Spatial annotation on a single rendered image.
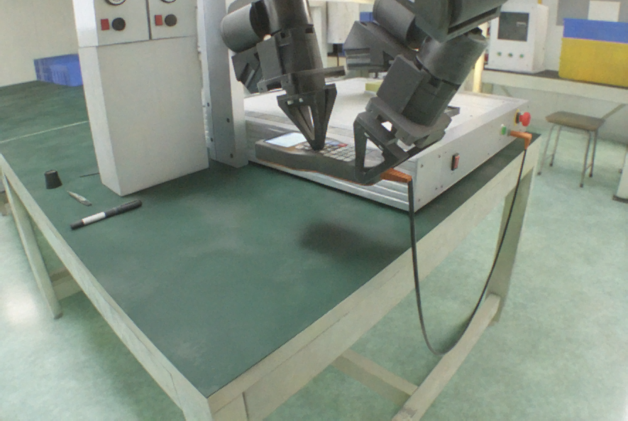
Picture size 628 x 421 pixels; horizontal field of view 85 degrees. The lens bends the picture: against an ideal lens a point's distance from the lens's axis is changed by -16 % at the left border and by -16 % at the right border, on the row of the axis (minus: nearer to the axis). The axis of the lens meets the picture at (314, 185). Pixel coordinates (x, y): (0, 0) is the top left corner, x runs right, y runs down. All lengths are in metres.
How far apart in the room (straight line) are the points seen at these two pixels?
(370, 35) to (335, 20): 1.16
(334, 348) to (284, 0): 0.43
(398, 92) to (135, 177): 0.59
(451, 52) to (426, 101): 0.06
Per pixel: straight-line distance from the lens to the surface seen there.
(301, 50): 0.49
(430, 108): 0.43
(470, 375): 1.46
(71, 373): 1.62
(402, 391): 1.18
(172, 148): 0.88
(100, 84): 0.81
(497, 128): 1.02
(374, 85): 1.15
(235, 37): 0.56
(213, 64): 0.92
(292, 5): 0.50
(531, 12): 3.36
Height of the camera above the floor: 1.05
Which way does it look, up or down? 22 degrees down
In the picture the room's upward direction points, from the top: 1 degrees counter-clockwise
